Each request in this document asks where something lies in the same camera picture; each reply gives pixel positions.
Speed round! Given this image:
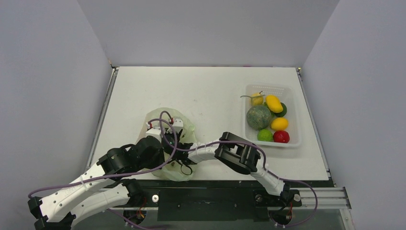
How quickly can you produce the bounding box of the light green plastic bag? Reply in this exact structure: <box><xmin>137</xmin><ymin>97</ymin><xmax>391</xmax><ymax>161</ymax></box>
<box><xmin>145</xmin><ymin>107</ymin><xmax>198</xmax><ymax>182</ymax></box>

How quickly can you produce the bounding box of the bumpy green custard apple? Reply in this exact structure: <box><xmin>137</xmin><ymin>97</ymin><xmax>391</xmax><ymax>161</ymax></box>
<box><xmin>257</xmin><ymin>129</ymin><xmax>273</xmax><ymax>142</ymax></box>

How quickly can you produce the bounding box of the red fake apple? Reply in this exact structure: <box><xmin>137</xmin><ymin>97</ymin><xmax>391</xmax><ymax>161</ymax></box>
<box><xmin>273</xmin><ymin>130</ymin><xmax>290</xmax><ymax>143</ymax></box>

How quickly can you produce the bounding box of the yellow fake mango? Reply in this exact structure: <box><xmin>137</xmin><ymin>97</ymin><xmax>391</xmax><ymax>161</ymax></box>
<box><xmin>265</xmin><ymin>94</ymin><xmax>283</xmax><ymax>113</ymax></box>

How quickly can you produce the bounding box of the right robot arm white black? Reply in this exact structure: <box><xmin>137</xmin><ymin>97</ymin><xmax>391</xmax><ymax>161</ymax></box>
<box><xmin>161</xmin><ymin>132</ymin><xmax>301</xmax><ymax>207</ymax></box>

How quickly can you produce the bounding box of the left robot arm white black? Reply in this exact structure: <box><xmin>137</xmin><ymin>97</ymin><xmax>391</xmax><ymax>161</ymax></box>
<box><xmin>28</xmin><ymin>136</ymin><xmax>164</xmax><ymax>230</ymax></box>

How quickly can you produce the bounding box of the green netted fake melon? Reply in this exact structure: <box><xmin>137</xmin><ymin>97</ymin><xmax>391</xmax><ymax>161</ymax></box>
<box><xmin>246</xmin><ymin>105</ymin><xmax>273</xmax><ymax>130</ymax></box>

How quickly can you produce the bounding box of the yellow fake pear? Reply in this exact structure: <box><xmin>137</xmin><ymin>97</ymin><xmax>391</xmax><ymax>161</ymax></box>
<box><xmin>250</xmin><ymin>92</ymin><xmax>264</xmax><ymax>106</ymax></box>

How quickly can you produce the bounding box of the yellow fake lemon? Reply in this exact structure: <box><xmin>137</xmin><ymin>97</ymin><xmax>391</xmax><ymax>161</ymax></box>
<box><xmin>270</xmin><ymin>117</ymin><xmax>289</xmax><ymax>131</ymax></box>

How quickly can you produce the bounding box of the dark green fake lime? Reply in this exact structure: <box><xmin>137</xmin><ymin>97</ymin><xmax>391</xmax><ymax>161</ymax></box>
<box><xmin>275</xmin><ymin>103</ymin><xmax>287</xmax><ymax>117</ymax></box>

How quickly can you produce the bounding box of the white perforated plastic basket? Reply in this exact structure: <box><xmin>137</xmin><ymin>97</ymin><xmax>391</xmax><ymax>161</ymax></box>
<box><xmin>242</xmin><ymin>83</ymin><xmax>302</xmax><ymax>148</ymax></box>

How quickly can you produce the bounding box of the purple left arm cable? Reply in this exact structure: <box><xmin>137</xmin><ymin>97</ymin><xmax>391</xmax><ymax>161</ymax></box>
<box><xmin>28</xmin><ymin>118</ymin><xmax>178</xmax><ymax>230</ymax></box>

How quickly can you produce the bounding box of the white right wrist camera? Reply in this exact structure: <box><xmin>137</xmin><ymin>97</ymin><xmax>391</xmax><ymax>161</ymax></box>
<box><xmin>171</xmin><ymin>117</ymin><xmax>184</xmax><ymax>132</ymax></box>

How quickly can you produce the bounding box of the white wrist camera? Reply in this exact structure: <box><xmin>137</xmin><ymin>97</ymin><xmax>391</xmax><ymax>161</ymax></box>
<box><xmin>171</xmin><ymin>117</ymin><xmax>184</xmax><ymax>132</ymax></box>
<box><xmin>146</xmin><ymin>124</ymin><xmax>166</xmax><ymax>142</ymax></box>

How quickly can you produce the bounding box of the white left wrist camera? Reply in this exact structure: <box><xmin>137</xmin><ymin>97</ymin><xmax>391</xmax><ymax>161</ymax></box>
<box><xmin>146</xmin><ymin>124</ymin><xmax>166</xmax><ymax>142</ymax></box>

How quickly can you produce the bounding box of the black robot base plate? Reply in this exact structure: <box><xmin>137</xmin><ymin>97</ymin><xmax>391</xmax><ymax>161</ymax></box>
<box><xmin>121</xmin><ymin>180</ymin><xmax>333</xmax><ymax>223</ymax></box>

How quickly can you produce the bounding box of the aluminium rail frame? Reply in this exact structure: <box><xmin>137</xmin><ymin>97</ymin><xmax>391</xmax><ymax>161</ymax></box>
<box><xmin>87</xmin><ymin>67</ymin><xmax>350</xmax><ymax>209</ymax></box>

